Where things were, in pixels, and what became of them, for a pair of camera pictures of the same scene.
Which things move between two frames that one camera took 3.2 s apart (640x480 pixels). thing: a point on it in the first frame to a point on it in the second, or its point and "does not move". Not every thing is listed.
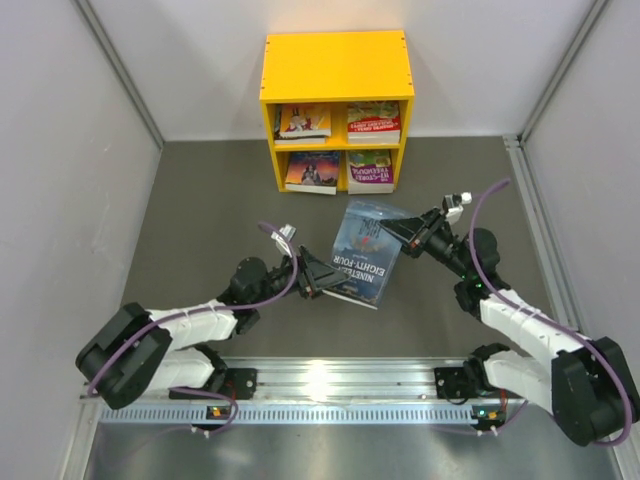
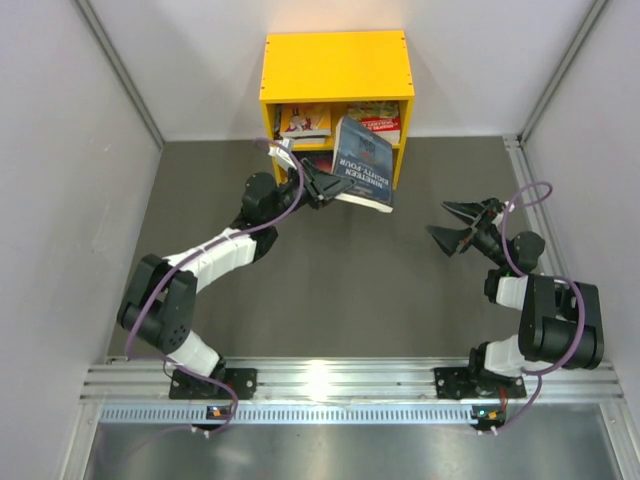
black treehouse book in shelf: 305,140 does not move
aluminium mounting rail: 347,379 does not move
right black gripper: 410,229 to 471,212
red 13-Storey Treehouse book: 373,116 does not move
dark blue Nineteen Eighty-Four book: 365,250 to 364,154
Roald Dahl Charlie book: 302,120 does not move
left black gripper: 315,275 to 324,186
